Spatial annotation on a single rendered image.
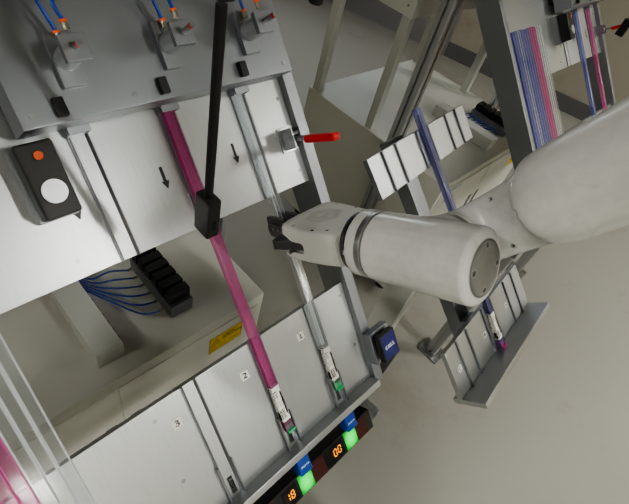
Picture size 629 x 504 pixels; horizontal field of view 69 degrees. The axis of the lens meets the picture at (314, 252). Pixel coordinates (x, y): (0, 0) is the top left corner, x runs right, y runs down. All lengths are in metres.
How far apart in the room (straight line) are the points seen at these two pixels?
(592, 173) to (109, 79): 0.45
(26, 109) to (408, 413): 1.48
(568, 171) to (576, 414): 1.75
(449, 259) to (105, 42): 0.41
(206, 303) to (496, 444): 1.19
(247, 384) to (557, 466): 1.42
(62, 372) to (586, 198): 0.84
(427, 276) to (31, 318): 0.77
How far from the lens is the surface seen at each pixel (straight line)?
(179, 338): 0.95
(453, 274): 0.46
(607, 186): 0.39
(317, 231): 0.56
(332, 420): 0.79
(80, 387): 0.92
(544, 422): 1.98
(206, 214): 0.42
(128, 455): 0.64
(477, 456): 1.77
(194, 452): 0.68
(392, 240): 0.49
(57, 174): 0.52
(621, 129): 0.39
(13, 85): 0.52
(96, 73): 0.54
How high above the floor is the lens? 1.43
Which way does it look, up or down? 46 degrees down
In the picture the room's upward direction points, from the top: 18 degrees clockwise
